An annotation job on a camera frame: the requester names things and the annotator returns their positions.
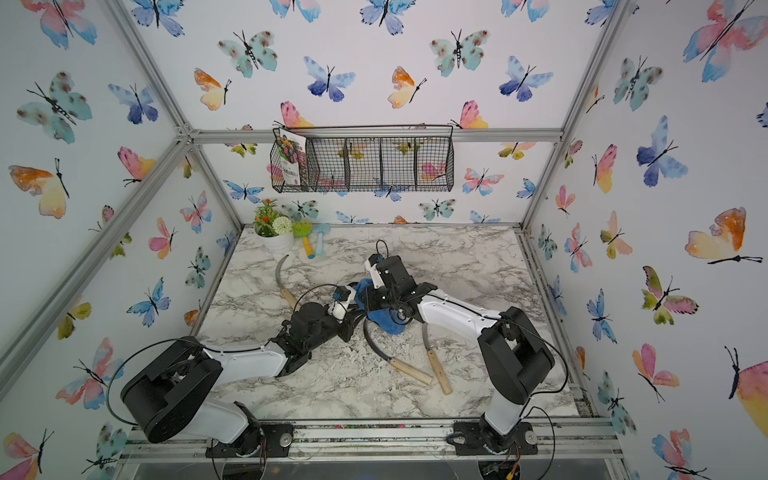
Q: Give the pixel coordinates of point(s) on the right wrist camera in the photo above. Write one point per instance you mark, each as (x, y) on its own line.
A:
(371, 266)

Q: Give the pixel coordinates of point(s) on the sickle wooden handle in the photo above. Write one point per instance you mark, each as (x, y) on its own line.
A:
(393, 361)
(435, 363)
(285, 291)

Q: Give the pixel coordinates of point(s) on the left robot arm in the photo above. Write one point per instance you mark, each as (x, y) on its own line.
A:
(172, 394)

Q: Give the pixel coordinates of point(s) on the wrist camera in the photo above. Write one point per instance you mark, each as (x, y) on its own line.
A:
(371, 266)
(343, 299)

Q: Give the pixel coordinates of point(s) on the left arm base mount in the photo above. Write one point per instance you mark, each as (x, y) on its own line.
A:
(259, 440)

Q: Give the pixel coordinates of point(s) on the potted artificial plant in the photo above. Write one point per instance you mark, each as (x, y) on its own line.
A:
(274, 228)

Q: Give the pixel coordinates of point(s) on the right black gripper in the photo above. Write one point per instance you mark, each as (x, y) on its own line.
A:
(369, 300)

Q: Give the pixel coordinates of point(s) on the light blue toy tool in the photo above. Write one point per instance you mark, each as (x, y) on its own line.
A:
(321, 230)

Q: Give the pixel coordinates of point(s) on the aluminium front rail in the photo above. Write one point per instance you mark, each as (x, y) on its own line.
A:
(537, 437)

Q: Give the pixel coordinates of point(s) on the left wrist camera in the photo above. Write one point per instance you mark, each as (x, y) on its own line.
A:
(343, 299)

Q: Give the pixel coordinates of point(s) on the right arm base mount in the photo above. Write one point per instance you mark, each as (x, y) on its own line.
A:
(492, 438)

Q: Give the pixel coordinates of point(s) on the green yellow toy brush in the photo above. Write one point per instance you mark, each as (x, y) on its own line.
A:
(302, 230)

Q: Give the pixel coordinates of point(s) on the colourful booklet in basket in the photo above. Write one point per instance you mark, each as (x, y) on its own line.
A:
(292, 156)

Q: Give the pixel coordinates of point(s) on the black wire basket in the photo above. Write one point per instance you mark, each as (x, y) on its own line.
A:
(399, 158)

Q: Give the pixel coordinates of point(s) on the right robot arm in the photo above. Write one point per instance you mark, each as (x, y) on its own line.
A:
(516, 358)

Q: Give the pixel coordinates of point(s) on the blue rag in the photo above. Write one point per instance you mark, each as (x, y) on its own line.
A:
(373, 302)

